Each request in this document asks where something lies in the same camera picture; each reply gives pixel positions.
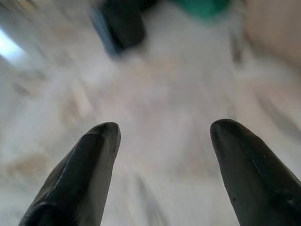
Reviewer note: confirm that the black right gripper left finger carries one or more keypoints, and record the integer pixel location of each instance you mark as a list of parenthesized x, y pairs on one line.
[(80, 179)]

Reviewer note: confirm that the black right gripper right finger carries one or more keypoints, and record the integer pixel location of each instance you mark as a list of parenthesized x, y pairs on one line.
[(254, 183)]

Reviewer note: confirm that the pink cat face pillow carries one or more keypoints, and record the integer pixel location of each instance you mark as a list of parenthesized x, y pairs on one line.
[(277, 26)]

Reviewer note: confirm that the black robot foot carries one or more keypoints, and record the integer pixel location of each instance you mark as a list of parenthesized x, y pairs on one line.
[(122, 23)]

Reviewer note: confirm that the teal waste basket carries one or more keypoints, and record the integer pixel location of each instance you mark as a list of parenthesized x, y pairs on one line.
[(207, 7)]

